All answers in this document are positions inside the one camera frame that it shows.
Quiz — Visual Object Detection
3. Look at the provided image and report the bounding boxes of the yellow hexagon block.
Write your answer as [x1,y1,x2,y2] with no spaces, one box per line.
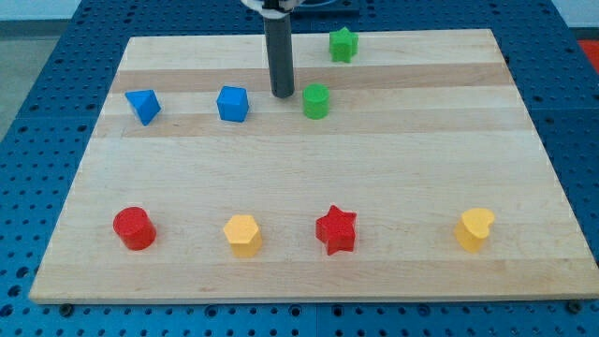
[223,214,262,257]

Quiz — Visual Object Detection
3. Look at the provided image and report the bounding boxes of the green star block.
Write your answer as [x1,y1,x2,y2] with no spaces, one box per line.
[329,27,358,63]

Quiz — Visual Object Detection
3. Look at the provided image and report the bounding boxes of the red star block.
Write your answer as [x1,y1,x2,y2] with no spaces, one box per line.
[315,205,358,256]

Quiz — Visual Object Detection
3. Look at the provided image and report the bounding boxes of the wooden board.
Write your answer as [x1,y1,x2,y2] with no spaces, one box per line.
[29,29,598,304]

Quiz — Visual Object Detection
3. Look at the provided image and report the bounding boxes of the blue triangular prism block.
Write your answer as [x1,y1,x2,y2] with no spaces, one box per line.
[124,90,161,126]

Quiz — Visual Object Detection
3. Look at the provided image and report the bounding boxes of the yellow heart block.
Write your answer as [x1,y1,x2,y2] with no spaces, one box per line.
[454,208,495,253]

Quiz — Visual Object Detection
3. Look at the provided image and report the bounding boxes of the green cylinder block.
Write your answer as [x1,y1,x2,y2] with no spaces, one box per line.
[302,83,329,120]

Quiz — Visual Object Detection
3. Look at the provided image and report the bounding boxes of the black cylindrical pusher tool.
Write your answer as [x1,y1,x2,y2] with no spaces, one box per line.
[264,15,295,98]

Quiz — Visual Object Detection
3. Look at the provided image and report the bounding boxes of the blue cube block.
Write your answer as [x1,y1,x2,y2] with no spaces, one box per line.
[216,86,249,123]

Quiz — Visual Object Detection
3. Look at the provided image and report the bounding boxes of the red cylinder block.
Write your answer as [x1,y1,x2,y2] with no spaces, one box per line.
[113,207,156,251]

